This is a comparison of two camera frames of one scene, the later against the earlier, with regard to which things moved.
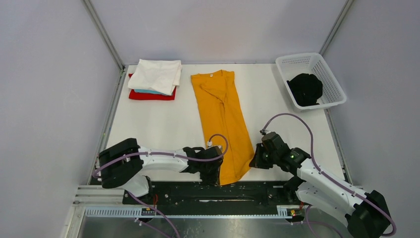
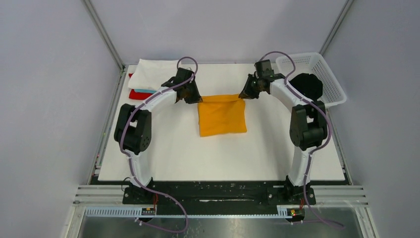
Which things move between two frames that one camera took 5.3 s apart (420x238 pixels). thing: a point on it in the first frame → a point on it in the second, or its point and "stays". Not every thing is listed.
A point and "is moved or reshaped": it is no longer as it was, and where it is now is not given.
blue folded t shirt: (150, 91) stays
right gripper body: (257, 159) → (250, 88)
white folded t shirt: (161, 76) stays
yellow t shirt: (222, 115) is moved or reshaped
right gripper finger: (258, 160) → (251, 89)
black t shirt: (306, 89) stays
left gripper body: (206, 167) → (192, 81)
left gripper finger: (210, 177) → (191, 93)
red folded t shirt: (133, 94) stays
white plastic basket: (291, 65) stays
